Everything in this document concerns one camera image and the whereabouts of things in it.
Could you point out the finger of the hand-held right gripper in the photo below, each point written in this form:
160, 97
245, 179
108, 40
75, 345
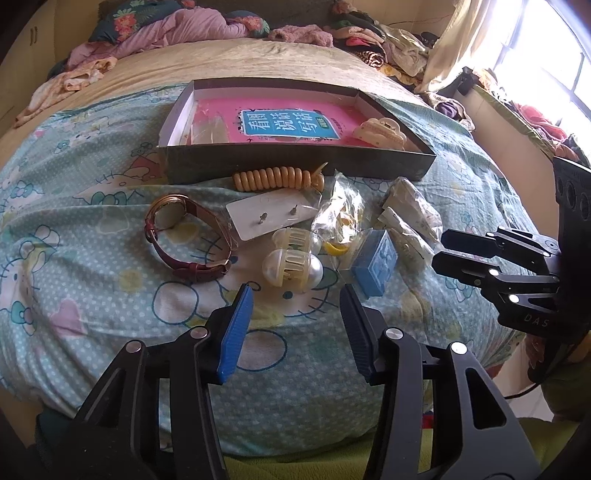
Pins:
466, 270
508, 247

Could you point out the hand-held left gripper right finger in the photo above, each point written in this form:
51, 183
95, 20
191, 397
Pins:
358, 332

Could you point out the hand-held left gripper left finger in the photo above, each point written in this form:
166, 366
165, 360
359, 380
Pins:
235, 332

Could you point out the small blue box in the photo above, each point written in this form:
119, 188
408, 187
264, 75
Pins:
376, 263

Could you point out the large pearl hair claw clip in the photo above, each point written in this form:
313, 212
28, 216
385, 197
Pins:
288, 272

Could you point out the small pearl hair claw clip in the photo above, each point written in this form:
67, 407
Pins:
295, 239

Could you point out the clear bag with yellow pieces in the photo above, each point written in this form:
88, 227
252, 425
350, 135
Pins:
339, 217

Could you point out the white earring card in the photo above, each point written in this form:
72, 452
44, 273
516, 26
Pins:
272, 207

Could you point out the shallow cardboard box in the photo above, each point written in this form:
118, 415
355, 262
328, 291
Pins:
295, 164

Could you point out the heap of clothes by window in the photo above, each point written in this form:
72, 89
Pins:
535, 120

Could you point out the cream hair claw clip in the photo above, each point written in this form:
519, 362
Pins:
381, 134

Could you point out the cartoon cat printed blanket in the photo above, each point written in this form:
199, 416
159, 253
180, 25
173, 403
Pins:
92, 258

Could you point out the black clamp stand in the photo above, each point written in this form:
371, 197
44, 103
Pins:
465, 79

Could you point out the bright window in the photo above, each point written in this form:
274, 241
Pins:
554, 55

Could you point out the clear plastic packet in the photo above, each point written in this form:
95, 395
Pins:
210, 127

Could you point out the cream curtain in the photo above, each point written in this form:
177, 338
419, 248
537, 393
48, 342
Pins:
466, 41

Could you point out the pink book with blue label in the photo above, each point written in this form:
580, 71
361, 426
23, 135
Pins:
286, 108

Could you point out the pile of mixed clothes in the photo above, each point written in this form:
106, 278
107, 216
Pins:
383, 41

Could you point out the beige bedspread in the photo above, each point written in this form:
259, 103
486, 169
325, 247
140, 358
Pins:
240, 60

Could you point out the pink fuzzy cloth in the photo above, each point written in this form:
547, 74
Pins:
300, 34

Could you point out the peach garment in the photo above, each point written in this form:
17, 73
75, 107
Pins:
78, 78

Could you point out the pink quilt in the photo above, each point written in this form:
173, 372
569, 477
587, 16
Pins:
184, 27

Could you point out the dark green headboard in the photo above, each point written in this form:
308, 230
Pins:
295, 11

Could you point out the dark floral cloth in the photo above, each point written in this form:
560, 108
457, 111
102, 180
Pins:
124, 18

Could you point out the beige wardrobe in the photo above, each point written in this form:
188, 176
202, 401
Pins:
23, 69

